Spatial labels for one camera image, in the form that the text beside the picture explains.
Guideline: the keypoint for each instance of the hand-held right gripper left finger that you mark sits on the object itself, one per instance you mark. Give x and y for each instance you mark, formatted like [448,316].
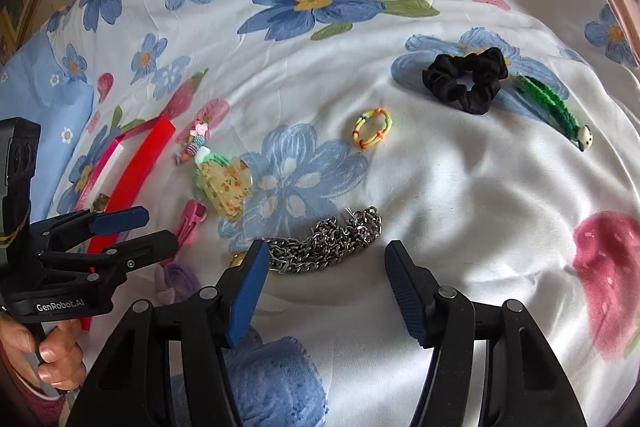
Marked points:
[247,292]

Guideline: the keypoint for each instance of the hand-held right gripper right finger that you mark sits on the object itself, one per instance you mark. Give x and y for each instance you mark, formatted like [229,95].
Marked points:
[407,297]

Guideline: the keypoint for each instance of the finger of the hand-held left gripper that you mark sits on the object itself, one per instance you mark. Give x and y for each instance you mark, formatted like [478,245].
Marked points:
[150,247]
[120,219]

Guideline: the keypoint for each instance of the pink hair clip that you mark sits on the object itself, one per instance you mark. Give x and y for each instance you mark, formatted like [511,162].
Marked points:
[189,219]

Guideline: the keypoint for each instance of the red cardboard box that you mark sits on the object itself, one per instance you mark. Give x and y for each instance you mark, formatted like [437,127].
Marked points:
[145,157]

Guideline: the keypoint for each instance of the person's left hand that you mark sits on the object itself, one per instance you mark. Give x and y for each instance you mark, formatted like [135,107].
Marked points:
[57,357]

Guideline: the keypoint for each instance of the light blue flowered pillow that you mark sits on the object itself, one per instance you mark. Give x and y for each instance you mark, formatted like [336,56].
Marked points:
[40,82]

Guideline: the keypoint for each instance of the yellow claw hair clip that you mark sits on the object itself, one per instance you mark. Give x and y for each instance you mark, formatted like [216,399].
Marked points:
[225,192]

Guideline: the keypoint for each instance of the green bow hair clip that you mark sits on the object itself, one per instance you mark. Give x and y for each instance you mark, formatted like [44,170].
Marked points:
[205,155]

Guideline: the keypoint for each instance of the black scrunchie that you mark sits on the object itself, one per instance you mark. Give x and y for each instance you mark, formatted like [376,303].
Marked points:
[445,77]

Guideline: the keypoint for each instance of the green fuzzy mushroom hair clip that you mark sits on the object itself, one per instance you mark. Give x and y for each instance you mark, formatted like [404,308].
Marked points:
[550,107]

